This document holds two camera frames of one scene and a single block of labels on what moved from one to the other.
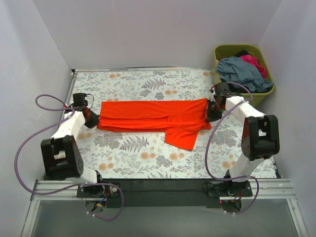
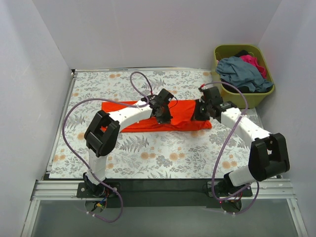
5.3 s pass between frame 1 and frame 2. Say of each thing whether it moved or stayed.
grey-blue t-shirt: stayed
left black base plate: stayed
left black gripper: moved
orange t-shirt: moved
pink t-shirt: stayed
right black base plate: stayed
